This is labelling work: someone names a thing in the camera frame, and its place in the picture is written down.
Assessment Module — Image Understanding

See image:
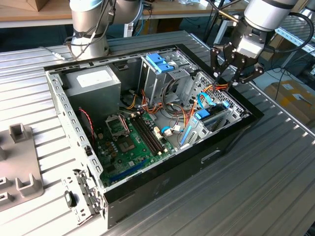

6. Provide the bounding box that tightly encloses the yellow black wire bunch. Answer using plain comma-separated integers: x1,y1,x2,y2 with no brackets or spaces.
126,94,137,110

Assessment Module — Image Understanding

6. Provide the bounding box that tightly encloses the blue plastic drive latch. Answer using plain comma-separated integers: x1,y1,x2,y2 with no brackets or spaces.
145,54,165,66
156,62,177,74

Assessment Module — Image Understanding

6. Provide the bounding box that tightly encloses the orange yellow wire bundle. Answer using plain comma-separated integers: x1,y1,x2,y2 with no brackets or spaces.
140,88,196,135

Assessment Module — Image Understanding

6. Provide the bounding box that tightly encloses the grey metal optical drive cage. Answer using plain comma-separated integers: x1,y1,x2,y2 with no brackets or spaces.
137,48,197,105

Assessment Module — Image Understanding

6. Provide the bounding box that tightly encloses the hard disk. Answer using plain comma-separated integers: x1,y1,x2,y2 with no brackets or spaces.
181,102,231,148

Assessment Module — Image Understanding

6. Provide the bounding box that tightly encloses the black tripod stand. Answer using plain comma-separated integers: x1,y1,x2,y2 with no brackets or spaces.
203,0,228,47

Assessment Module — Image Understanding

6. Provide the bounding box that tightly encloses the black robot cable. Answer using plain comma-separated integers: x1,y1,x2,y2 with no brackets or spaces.
64,0,118,61

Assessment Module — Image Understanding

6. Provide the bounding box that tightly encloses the small cardboard box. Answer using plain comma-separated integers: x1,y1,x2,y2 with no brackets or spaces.
26,0,50,12

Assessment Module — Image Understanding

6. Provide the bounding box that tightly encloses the dark RAM slot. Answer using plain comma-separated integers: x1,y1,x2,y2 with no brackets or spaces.
131,117,159,156
136,115,165,152

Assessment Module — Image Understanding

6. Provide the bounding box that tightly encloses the orange red yellow power wire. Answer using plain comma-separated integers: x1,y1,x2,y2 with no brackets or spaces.
200,83,231,95

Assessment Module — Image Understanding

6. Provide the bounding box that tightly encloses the large cardboard box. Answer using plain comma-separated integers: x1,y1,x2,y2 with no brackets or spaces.
263,79,315,128

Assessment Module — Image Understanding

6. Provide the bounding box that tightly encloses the red black fan wire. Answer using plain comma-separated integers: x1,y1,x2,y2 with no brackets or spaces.
78,106,97,148

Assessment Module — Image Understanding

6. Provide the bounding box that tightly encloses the CPU socket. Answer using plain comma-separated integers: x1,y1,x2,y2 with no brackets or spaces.
116,136,136,153

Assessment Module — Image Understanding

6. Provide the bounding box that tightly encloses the black plastic case latch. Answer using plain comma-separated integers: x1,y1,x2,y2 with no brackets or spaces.
63,190,77,207

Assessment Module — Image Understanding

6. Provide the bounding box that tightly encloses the grey parts rack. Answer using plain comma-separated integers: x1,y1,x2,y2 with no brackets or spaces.
0,122,45,212

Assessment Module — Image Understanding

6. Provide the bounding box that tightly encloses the grey power supply unit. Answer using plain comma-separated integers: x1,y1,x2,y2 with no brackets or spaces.
63,65,122,128

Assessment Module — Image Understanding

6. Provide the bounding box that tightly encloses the green motherboard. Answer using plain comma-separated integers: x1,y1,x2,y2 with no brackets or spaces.
94,110,177,188

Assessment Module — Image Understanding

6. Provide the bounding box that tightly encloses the open black PC case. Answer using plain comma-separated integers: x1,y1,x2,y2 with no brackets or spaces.
43,43,264,230

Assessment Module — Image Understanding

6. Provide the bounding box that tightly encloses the wooden desk with box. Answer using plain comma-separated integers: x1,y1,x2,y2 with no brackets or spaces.
0,0,74,29

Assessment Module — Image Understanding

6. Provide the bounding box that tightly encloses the metal socket cover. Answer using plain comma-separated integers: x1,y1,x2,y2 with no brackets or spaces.
105,114,130,138

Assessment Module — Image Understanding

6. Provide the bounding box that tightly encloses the long wooden desk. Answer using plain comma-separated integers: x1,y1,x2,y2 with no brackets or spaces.
142,0,247,47

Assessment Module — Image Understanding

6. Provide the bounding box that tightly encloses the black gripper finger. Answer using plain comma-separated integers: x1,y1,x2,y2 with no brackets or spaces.
232,58,265,86
210,43,237,86

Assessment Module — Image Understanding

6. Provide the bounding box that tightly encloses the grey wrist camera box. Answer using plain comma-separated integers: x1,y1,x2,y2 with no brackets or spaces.
237,34,266,60

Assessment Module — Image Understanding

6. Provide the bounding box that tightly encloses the blue data wire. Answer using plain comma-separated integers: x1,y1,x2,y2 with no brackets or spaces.
196,92,231,109

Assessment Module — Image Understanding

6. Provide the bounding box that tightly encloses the perforated metal disk bay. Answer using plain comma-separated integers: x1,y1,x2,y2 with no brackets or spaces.
178,71,250,150

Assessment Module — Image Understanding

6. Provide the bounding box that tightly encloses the blue expansion slot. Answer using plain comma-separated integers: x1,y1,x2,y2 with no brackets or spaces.
109,159,149,184

